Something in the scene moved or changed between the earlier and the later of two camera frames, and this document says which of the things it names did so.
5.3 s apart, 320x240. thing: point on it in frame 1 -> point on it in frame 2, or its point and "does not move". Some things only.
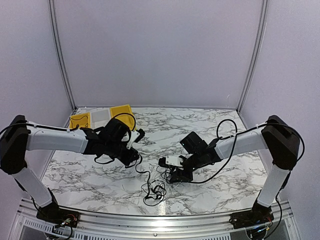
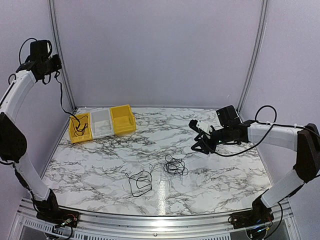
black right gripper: (182, 177) -> (205, 143)
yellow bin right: (124, 113) does not move
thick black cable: (157, 191) -> (57, 75)
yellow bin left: (80, 120) does not move
